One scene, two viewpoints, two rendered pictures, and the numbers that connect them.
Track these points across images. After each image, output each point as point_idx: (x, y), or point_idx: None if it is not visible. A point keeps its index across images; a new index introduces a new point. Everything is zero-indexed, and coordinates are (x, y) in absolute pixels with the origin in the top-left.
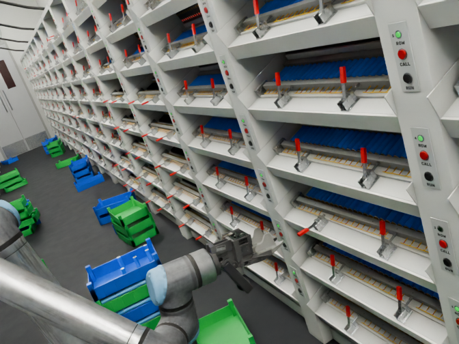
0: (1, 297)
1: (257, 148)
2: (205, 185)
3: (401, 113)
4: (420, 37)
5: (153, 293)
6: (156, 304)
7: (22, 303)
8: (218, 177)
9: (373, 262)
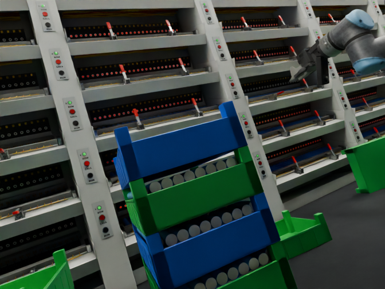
0: None
1: (228, 58)
2: (105, 140)
3: (309, 26)
4: (310, 4)
5: (369, 18)
6: (374, 23)
7: None
8: (138, 118)
9: (307, 99)
